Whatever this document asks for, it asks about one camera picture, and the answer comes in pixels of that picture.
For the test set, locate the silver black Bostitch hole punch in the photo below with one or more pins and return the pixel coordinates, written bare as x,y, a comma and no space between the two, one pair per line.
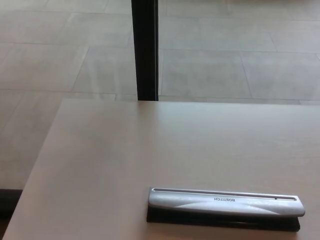
225,203

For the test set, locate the black vertical window frame post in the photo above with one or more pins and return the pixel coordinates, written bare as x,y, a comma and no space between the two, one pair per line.
146,50

